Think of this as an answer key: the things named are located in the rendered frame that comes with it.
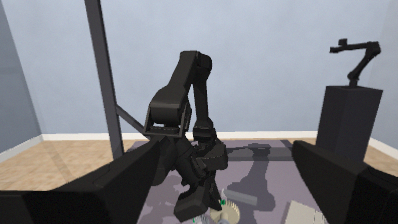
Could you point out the camshaft with cream gear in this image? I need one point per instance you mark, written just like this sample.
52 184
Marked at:
228 215

